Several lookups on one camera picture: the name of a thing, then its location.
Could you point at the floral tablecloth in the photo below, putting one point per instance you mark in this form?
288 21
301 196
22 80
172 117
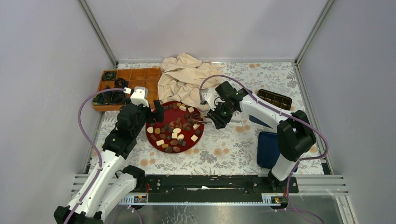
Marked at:
232 150

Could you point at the beige crumpled cloth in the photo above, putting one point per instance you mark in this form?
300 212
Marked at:
181 79

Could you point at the white block chocolate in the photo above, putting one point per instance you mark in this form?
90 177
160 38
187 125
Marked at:
194 138

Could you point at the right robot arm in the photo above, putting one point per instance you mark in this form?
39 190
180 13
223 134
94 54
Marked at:
294 132

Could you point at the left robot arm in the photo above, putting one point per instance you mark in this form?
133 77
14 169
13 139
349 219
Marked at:
97 198

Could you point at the navy chocolate box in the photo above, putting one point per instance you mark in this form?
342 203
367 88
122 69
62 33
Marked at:
280 101

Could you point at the red round tray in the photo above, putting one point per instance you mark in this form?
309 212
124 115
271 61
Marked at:
161 136

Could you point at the wooden compartment tray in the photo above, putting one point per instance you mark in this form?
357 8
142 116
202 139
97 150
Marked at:
131 78

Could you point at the dark rolled tie patterned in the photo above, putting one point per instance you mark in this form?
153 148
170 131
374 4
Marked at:
114 97

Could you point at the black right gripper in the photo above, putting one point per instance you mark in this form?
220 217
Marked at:
219 123

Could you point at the navy box lid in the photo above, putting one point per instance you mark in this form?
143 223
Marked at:
276 151

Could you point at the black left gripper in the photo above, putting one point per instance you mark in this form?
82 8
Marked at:
159 114

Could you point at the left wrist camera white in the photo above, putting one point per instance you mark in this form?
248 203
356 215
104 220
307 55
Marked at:
137 96

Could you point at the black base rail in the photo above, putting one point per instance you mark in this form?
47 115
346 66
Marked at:
206 189

